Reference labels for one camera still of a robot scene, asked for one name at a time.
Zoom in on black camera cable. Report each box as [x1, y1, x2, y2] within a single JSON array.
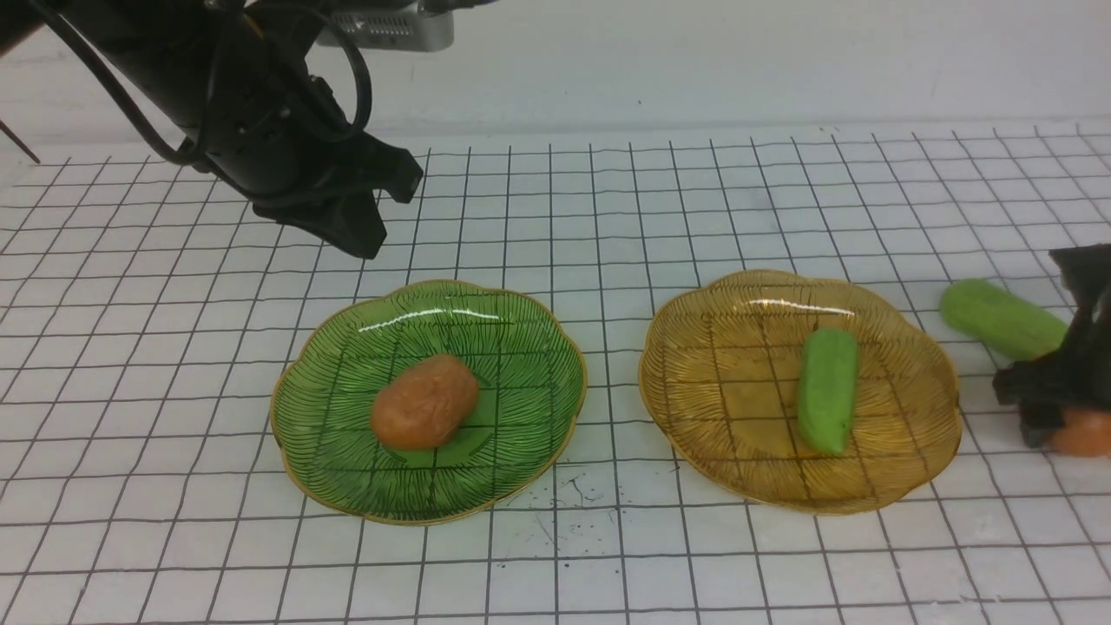
[[26, 0, 374, 168]]

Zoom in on amber glass plate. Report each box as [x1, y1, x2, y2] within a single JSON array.
[[638, 269, 962, 516]]

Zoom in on green glass plate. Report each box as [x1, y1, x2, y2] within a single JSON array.
[[269, 280, 588, 526]]

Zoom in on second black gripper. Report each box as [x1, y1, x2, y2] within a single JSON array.
[[993, 245, 1110, 450]]

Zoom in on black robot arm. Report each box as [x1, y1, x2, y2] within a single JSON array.
[[3, 1, 1108, 448]]

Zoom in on green cucumber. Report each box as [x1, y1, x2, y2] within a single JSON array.
[[797, 327, 858, 456], [939, 280, 1068, 361]]

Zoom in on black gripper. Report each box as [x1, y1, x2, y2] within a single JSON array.
[[197, 52, 424, 260]]

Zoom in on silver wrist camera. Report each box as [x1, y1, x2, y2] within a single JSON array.
[[331, 3, 456, 53]]

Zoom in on orange potato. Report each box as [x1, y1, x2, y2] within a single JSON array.
[[370, 353, 480, 451], [1049, 407, 1110, 457]]

